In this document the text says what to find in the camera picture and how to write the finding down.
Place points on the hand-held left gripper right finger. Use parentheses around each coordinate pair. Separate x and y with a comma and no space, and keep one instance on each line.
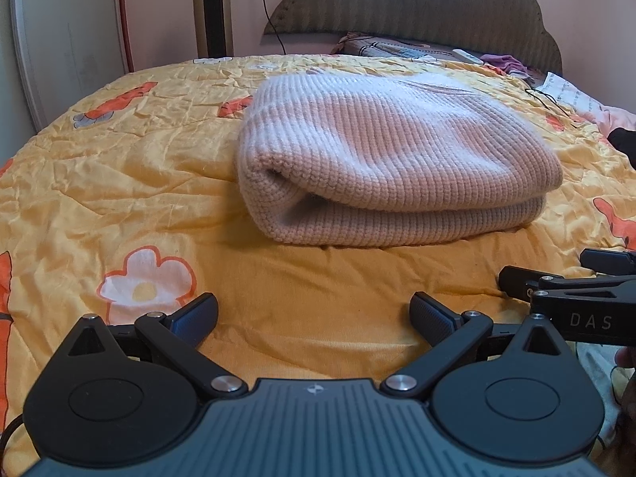
(427,320)

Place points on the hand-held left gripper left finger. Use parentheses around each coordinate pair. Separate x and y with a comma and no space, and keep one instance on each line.
(196,315)

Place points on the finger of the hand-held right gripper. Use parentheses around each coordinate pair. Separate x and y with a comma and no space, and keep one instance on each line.
(516,280)
(608,261)

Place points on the white knit sweater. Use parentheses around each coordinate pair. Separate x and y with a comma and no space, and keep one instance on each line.
(397,159)

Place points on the person's right hand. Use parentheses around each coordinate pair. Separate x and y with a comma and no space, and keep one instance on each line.
(628,357)

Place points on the black object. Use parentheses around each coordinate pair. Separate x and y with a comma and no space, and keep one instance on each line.
(626,146)

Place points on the pink cloth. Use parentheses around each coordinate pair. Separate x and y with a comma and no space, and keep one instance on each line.
(618,118)

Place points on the yellow printed quilt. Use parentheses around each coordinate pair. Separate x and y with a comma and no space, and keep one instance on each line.
(149,169)

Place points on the white printed cloth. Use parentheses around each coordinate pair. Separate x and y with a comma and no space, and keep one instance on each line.
(566,92)

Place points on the purple cloth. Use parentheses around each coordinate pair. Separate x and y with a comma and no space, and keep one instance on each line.
(507,63)

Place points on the white remote control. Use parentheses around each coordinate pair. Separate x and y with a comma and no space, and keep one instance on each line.
(467,56)

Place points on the patterned pillow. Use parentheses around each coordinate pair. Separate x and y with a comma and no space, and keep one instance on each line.
(392,48)

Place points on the grey padded headboard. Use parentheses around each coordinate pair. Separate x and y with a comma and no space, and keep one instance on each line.
(397,5)

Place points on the gold tower air conditioner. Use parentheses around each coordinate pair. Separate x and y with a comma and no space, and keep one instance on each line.
(212,10)

